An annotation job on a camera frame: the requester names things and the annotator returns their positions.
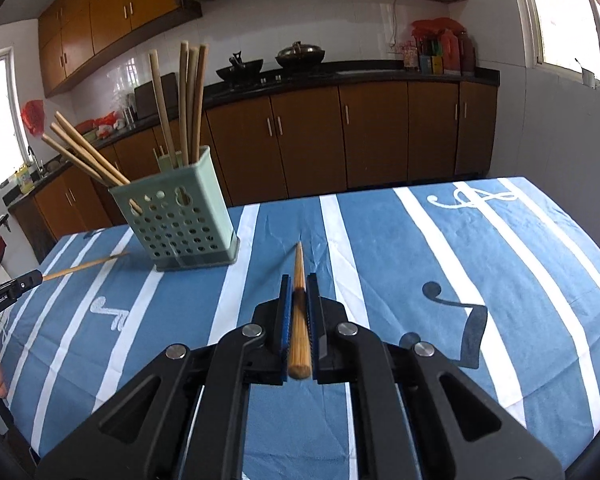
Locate red plastic bag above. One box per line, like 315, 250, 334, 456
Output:
21, 100, 46, 137
411, 17, 467, 41

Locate dark box appliance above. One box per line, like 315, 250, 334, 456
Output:
134, 72, 178, 122

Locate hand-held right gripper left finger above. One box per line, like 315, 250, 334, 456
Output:
34, 274, 293, 480

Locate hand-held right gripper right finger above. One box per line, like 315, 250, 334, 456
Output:
305, 272, 566, 480

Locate dark pot with lid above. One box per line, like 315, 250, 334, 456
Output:
275, 41, 327, 69

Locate blue white striped tablecloth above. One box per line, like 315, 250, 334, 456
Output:
2, 176, 600, 480

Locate black wok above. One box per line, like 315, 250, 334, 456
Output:
215, 51, 265, 82

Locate small window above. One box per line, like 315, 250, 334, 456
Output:
0, 49, 31, 201

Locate green perforated utensil holder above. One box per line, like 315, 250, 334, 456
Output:
108, 145, 241, 272

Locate wooden base cabinets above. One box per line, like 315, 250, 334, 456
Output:
7, 80, 500, 266

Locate black kitchen countertop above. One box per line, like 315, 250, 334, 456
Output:
7, 60, 501, 208

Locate large bright window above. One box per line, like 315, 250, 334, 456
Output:
522, 0, 600, 111

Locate row of condiment bottles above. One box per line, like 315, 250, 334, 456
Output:
402, 25, 477, 77

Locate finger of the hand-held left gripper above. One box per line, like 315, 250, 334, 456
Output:
0, 269, 45, 328

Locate white wall cable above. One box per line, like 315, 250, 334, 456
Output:
390, 0, 403, 53

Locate long wooden wall cabinets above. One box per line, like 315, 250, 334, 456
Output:
37, 0, 203, 98

